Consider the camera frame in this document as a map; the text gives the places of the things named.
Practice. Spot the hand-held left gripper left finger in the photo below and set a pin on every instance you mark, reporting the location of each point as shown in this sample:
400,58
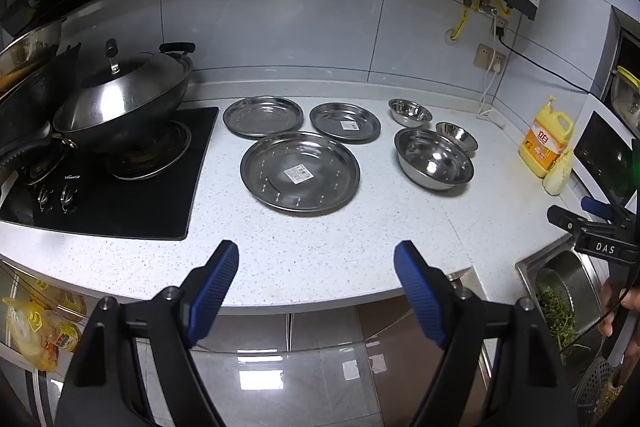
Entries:
215,282

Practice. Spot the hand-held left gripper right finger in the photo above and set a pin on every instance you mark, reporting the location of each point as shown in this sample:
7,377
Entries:
415,287

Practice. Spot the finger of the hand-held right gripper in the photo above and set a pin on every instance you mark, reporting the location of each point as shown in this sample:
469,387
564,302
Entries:
567,219
597,208

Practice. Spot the large steel plate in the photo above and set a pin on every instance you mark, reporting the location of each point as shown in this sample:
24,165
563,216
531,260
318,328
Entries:
280,187

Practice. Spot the large steel bowl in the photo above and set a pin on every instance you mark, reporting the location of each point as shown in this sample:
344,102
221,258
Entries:
432,159

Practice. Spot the medium dotted steel plate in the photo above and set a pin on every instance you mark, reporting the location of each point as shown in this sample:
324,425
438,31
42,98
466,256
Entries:
262,117

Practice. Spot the small plain steel plate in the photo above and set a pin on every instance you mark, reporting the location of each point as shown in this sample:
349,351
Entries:
335,119

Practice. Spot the person's right hand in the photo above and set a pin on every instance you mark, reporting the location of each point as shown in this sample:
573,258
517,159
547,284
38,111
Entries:
610,307

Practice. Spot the napa cabbage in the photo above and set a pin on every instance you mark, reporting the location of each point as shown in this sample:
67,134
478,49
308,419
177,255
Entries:
557,177

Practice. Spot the steel sink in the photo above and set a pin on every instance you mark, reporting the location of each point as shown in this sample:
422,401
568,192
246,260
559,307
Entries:
530,269

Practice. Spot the brown cabinet door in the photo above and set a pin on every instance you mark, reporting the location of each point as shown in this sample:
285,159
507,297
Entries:
390,357

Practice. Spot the yellow detergent bottle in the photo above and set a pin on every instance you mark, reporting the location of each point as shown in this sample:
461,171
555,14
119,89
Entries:
542,142

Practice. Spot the black gas stove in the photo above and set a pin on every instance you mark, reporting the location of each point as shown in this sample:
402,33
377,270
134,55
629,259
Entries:
140,207

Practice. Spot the glass bowl with yellow lid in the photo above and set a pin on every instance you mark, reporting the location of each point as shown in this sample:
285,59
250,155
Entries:
627,92

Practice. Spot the steel slotted ladle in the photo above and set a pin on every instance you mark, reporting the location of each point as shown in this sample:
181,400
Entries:
597,382

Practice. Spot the small steel bowl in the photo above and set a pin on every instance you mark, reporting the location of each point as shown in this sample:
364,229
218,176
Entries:
410,111
456,134

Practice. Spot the black wok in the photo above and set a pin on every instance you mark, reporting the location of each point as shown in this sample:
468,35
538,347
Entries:
125,132

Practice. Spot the yellow food packets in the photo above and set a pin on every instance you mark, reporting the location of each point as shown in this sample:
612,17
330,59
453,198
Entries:
35,332

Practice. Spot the steel wok lid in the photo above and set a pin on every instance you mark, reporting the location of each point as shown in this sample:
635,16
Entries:
125,92

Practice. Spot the dark frying pan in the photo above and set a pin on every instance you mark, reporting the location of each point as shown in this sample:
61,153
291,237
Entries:
35,97

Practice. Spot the beige wall socket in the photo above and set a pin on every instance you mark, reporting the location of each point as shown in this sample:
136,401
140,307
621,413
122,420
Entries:
485,56

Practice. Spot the small wall socket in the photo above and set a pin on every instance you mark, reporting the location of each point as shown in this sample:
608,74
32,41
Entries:
500,24

